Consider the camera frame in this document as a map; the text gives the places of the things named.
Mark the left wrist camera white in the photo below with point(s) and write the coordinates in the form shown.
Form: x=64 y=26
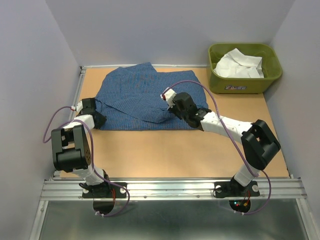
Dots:
x=78 y=107

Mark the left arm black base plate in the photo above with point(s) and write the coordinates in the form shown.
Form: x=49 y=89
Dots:
x=104 y=196

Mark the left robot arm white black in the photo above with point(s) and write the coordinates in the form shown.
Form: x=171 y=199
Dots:
x=71 y=150

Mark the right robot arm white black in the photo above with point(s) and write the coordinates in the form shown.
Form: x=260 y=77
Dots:
x=258 y=141

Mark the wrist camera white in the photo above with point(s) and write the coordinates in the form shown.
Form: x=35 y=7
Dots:
x=78 y=107
x=168 y=96

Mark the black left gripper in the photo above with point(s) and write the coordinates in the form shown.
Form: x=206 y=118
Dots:
x=102 y=120

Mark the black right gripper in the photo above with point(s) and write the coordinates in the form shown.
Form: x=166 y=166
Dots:
x=173 y=109

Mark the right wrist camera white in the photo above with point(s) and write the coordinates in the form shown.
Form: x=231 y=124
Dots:
x=168 y=96

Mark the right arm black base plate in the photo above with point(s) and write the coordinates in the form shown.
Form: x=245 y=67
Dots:
x=241 y=194

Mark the blue plaid long sleeve shirt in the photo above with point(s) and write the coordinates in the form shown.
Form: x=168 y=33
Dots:
x=130 y=98

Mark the white cloth in bin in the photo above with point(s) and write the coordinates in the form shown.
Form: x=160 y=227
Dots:
x=235 y=64

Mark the green plastic bin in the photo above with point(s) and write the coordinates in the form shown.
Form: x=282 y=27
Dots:
x=271 y=69

